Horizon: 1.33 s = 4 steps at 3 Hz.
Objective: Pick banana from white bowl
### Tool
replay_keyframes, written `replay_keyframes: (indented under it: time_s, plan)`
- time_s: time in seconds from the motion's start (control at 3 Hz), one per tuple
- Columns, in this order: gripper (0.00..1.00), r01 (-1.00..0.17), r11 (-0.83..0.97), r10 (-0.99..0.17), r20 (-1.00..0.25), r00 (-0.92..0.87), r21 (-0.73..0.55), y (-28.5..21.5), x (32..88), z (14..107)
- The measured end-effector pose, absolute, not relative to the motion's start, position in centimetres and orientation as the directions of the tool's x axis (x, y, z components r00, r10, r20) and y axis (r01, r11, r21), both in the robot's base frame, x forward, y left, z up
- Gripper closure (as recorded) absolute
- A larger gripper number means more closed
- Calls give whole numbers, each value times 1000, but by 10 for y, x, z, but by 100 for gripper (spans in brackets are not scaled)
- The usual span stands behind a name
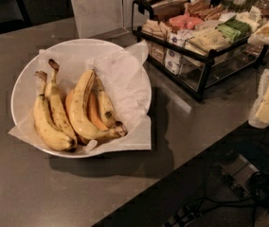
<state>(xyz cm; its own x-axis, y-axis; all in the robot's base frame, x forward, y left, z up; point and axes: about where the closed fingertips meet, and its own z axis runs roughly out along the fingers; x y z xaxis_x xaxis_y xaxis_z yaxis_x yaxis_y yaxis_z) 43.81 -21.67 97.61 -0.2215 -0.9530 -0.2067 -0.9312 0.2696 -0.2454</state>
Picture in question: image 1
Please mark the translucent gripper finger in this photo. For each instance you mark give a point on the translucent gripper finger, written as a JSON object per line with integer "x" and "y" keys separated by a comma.
{"x": 262, "y": 88}

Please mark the small yellow banana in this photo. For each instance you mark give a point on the small yellow banana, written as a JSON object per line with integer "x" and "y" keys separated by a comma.
{"x": 107, "y": 111}

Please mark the orange banana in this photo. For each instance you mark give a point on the orange banana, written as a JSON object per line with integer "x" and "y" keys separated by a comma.
{"x": 93, "y": 112}

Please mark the large yellow banana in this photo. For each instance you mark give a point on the large yellow banana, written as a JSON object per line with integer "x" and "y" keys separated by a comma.
{"x": 78, "y": 111}

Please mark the white bowl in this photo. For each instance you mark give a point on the white bowl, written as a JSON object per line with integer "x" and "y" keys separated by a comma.
{"x": 77, "y": 48}

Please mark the leftmost yellow banana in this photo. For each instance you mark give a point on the leftmost yellow banana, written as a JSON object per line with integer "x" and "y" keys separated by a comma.
{"x": 43, "y": 122}

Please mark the green tea packets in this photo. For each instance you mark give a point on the green tea packets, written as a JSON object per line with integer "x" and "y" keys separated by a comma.
{"x": 234, "y": 29}

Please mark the pink sweetener packets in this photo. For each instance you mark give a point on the pink sweetener packets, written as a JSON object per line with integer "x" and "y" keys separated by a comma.
{"x": 185, "y": 21}

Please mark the white paper liner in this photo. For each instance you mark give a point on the white paper liner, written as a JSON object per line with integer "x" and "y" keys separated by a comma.
{"x": 121, "y": 79}

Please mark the white paper bag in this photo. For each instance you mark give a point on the white paper bag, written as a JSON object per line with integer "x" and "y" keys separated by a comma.
{"x": 94, "y": 17}

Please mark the black wire condiment rack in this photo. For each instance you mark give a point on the black wire condiment rack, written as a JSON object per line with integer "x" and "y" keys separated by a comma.
{"x": 198, "y": 58}

